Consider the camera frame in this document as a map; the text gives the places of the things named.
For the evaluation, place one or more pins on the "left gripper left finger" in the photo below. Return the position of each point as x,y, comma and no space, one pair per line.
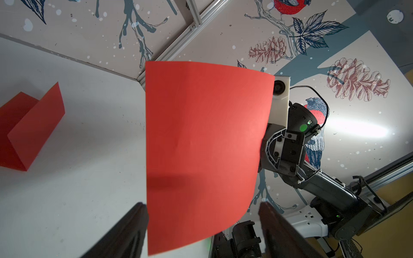
126,238

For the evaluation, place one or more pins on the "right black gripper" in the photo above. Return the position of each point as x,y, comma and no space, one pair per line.
281,151

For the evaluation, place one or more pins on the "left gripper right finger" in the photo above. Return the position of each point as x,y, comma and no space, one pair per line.
285,236

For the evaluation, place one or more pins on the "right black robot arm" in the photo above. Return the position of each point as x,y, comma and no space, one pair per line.
336,209

